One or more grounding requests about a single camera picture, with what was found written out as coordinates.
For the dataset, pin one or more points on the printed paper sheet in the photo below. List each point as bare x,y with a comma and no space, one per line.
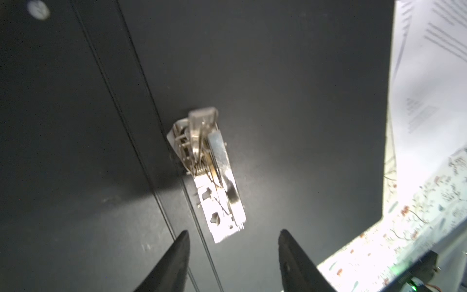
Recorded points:
428,88

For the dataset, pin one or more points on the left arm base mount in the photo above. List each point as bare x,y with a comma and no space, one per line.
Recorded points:
432,273

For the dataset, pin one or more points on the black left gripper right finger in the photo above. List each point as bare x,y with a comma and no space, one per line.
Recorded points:
299,273

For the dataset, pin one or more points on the metal folder clip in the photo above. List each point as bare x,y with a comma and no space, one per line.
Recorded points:
198,143

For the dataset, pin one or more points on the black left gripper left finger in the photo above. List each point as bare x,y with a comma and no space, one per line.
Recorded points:
170,273

